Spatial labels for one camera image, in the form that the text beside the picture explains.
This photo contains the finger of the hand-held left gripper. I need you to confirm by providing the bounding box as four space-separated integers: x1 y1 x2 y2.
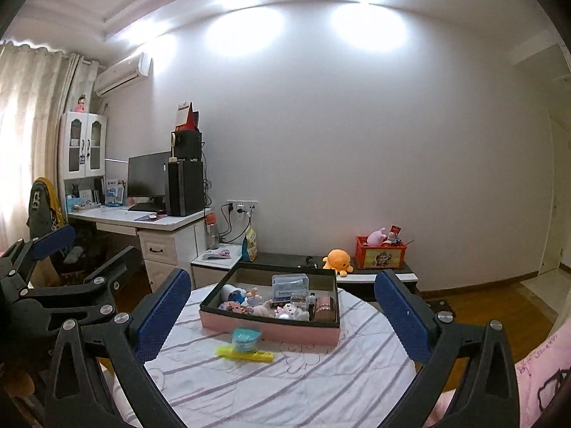
18 245 143 322
0 224 77 295

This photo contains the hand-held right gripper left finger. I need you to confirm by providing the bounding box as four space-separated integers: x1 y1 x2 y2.
43 267 192 428

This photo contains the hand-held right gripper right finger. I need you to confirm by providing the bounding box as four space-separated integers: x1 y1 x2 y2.
374 269 520 428

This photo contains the white plastic container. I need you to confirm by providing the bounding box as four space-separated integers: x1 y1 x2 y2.
220 284 245 306

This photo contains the rose gold box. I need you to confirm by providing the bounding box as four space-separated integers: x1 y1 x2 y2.
313 294 337 322

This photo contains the teal round jar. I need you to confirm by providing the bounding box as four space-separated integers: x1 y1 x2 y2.
231 327 262 351

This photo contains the yellow comb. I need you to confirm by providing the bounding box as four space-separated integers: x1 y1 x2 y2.
216 345 275 363

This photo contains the white round figurine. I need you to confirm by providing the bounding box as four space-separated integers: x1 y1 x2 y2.
274 302 310 321

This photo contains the clear plastic box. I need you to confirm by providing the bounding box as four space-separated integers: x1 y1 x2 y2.
271 273 309 300

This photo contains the pink box with black inside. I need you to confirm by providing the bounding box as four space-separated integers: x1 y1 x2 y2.
198 262 342 347

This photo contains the person's left hand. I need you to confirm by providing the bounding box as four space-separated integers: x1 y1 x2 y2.
4 368 35 397

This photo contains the black office chair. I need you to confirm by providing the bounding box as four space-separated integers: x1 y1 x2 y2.
45 223 108 277

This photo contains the black bathroom scale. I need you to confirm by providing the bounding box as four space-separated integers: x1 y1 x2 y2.
424 299 456 317

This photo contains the white desk with drawers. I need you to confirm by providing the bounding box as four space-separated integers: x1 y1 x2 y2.
67 207 212 292

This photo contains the red printed crate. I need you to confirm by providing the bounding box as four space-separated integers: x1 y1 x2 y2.
355 235 408 269

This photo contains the white nightstand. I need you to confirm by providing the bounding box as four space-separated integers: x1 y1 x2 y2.
191 244 244 290

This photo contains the blue and white box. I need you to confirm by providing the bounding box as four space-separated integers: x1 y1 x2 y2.
106 179 127 207

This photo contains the orange octopus plush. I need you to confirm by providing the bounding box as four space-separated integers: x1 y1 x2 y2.
322 249 354 276

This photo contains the black computer monitor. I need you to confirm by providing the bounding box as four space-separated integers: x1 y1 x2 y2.
127 152 172 208

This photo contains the clear bottle orange cap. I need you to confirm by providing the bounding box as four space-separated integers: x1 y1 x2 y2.
206 213 221 250

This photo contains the black computer tower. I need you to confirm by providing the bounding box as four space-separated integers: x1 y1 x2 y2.
167 160 206 217

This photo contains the beige curtain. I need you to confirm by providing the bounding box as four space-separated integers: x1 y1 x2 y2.
0 40 85 250

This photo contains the blue and yellow snack bag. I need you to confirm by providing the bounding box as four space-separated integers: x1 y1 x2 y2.
241 226 258 261

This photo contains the black and white low bench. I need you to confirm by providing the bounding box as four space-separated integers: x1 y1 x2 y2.
250 252 420 304

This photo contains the white glass-door cabinet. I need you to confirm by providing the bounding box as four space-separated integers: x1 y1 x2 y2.
58 111 108 208

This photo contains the black speaker box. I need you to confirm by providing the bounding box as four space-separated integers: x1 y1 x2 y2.
171 131 202 161

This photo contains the pink printed quilt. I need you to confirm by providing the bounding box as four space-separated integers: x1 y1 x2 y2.
419 321 571 428

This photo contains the red desk calendar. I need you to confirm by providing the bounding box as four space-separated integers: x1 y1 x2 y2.
175 102 200 133

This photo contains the white air conditioner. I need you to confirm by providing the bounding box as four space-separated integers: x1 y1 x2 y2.
95 52 152 96

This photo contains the white door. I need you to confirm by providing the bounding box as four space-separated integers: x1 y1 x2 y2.
537 116 560 272

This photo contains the black power cable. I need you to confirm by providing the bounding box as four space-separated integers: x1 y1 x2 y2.
218 205 253 244

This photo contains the white door frame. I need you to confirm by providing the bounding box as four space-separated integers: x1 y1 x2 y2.
546 45 571 277

